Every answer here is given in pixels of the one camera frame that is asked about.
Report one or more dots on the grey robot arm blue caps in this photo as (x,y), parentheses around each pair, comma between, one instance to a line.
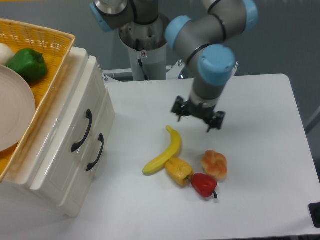
(198,43)

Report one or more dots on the yellow banana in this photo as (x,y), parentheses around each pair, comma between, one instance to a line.
(173,149)

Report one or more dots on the orange bread roll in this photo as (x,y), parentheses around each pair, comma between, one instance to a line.
(215,165)

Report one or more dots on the beige round plate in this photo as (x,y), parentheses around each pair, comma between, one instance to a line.
(17,107)

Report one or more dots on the red bell pepper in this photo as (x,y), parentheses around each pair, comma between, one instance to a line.
(204,185)

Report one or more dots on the white drawer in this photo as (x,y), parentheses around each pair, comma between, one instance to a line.
(80,183)
(72,136)

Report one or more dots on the white bracket right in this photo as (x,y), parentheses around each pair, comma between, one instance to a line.
(234,70)

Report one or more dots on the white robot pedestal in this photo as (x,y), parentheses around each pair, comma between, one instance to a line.
(147,48)

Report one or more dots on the white bracket with bolts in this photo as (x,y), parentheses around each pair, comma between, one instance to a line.
(177,71)

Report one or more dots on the black device at edge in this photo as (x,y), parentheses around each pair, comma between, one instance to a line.
(314,209)

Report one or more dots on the white round vegetable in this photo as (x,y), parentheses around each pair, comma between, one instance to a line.
(6,54)

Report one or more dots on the yellow woven basket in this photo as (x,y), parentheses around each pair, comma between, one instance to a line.
(55,47)

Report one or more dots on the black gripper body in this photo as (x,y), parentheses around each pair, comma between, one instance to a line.
(207,114)

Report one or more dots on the white drawer cabinet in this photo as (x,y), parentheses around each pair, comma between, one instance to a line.
(16,184)

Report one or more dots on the green bell pepper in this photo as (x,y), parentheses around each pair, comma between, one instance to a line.
(29,64)

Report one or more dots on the yellow bell pepper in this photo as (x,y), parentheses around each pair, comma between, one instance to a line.
(180,171)

